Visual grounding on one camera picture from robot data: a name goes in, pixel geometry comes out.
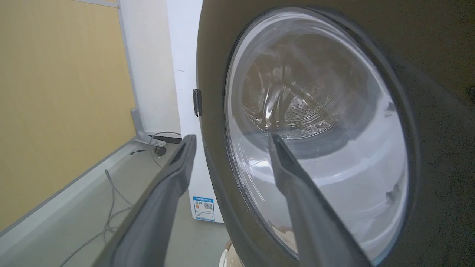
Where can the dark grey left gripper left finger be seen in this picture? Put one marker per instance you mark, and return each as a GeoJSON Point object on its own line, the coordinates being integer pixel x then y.
{"type": "Point", "coordinates": [156, 215]}

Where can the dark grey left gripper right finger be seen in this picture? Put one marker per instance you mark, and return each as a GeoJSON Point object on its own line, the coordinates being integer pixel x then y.
{"type": "Point", "coordinates": [315, 222]}

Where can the dark round washing machine door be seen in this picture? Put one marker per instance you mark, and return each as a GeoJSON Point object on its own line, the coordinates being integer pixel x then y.
{"type": "Point", "coordinates": [438, 155]}

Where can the black door hinge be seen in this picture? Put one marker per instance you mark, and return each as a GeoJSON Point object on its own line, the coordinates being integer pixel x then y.
{"type": "Point", "coordinates": [197, 102]}

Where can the white washing machine body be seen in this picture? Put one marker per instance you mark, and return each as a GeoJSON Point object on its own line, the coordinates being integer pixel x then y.
{"type": "Point", "coordinates": [185, 74]}

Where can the blue energy label sticker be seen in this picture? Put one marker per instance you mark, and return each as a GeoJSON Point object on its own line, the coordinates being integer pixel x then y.
{"type": "Point", "coordinates": [203, 208]}

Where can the grey metal frame bracket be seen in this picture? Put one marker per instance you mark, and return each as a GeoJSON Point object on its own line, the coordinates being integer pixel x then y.
{"type": "Point", "coordinates": [140, 128]}

